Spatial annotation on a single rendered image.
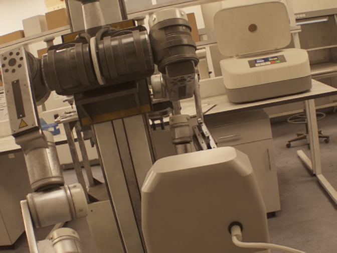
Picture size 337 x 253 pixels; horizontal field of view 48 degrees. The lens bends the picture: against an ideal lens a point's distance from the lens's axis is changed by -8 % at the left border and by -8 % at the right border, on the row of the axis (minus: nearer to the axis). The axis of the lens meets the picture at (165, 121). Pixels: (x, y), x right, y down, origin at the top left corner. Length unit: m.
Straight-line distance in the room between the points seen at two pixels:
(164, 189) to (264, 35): 2.91
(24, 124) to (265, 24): 2.41
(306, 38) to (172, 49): 4.10
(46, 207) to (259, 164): 2.03
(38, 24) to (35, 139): 2.52
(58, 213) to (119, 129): 0.52
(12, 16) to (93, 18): 5.03
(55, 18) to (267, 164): 2.06
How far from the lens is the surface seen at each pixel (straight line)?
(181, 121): 1.52
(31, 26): 3.57
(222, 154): 0.34
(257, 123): 2.79
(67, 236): 0.97
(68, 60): 1.17
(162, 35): 1.16
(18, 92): 1.11
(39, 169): 1.09
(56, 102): 5.39
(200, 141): 1.39
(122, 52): 1.15
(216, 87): 3.32
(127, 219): 1.59
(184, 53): 1.14
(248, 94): 2.71
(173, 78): 1.13
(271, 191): 2.96
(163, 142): 3.54
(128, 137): 1.49
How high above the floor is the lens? 1.39
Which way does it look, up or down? 11 degrees down
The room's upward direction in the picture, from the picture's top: 12 degrees counter-clockwise
